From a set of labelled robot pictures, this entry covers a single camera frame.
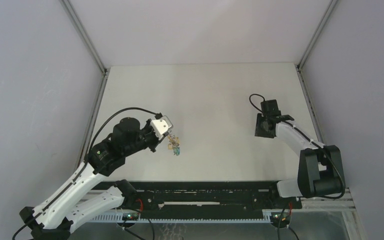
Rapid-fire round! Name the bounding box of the left black camera cable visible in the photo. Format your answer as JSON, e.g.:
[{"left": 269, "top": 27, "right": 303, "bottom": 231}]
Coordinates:
[{"left": 11, "top": 106, "right": 164, "bottom": 240}]

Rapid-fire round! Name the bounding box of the white slotted cable duct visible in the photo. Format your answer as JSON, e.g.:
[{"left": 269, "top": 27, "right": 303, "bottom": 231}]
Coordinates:
[{"left": 87, "top": 211, "right": 272, "bottom": 224}]

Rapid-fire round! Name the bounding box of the right aluminium frame post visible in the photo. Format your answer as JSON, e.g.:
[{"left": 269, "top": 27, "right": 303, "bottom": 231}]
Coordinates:
[{"left": 296, "top": 0, "right": 340, "bottom": 186}]

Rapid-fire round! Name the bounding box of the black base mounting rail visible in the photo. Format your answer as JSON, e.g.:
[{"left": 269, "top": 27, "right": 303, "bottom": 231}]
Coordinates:
[{"left": 111, "top": 181, "right": 303, "bottom": 220}]

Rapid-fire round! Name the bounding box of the aluminium frame post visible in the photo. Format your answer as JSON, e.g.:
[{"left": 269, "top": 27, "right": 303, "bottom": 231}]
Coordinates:
[
  {"left": 60, "top": 0, "right": 108, "bottom": 166},
  {"left": 296, "top": 0, "right": 340, "bottom": 186}
]

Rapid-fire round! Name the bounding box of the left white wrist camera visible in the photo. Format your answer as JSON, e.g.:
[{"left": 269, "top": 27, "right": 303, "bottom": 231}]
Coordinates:
[{"left": 150, "top": 115, "right": 174, "bottom": 140}]

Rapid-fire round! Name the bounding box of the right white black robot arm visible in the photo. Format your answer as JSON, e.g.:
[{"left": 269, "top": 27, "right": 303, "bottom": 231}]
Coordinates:
[{"left": 254, "top": 99, "right": 346, "bottom": 208}]

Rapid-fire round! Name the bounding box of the left aluminium frame post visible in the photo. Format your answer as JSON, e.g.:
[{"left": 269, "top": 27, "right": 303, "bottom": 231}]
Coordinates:
[{"left": 60, "top": 0, "right": 108, "bottom": 166}]

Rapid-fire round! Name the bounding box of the keyring with coloured keys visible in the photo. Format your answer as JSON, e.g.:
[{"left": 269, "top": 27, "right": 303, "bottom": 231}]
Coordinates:
[{"left": 167, "top": 133, "right": 181, "bottom": 156}]

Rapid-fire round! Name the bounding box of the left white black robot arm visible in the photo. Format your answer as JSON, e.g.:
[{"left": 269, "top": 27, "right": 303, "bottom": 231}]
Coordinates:
[{"left": 19, "top": 116, "right": 173, "bottom": 240}]

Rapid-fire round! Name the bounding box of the right black camera cable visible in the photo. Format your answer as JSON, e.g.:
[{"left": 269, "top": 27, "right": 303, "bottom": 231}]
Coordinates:
[{"left": 248, "top": 93, "right": 346, "bottom": 200}]

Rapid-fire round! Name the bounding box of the black camera cable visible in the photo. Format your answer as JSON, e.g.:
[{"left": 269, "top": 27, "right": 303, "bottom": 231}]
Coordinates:
[
  {"left": 248, "top": 93, "right": 346, "bottom": 200},
  {"left": 11, "top": 106, "right": 164, "bottom": 240}
]

